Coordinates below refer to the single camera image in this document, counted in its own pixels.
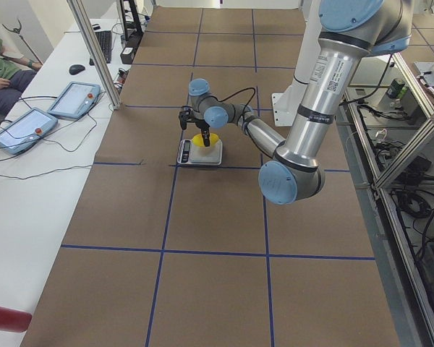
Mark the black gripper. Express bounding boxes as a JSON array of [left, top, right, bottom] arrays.
[[195, 119, 210, 147]]

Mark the yellow mango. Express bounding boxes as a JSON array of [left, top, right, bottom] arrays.
[[192, 133, 220, 147]]

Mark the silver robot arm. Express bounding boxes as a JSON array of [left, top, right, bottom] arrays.
[[179, 1, 414, 205]]

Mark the silver electronic kitchen scale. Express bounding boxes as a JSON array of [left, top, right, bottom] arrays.
[[176, 140, 223, 166]]

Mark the black box with label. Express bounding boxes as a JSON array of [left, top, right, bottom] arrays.
[[120, 47, 136, 65]]

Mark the far blue teach pendant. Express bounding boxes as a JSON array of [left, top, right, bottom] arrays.
[[48, 81, 101, 119]]

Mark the blue teach pendant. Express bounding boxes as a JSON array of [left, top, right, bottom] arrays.
[[0, 108, 58, 155], [48, 81, 101, 119]]

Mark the black keyboard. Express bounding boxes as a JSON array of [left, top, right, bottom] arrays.
[[95, 30, 112, 64]]

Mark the black computer mouse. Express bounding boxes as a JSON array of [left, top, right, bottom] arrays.
[[69, 64, 85, 76]]

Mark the near blue teach pendant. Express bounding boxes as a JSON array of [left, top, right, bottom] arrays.
[[0, 108, 58, 155]]

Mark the seated person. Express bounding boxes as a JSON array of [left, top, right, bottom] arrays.
[[0, 39, 43, 116]]

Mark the red fire extinguisher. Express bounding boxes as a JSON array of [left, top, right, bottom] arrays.
[[0, 307, 33, 333]]

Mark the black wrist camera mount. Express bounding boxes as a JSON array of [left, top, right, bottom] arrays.
[[178, 106, 196, 130]]

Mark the white camera post base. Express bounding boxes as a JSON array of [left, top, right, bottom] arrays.
[[272, 0, 322, 127]]

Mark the aluminium frame post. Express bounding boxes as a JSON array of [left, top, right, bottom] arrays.
[[67, 0, 121, 110]]

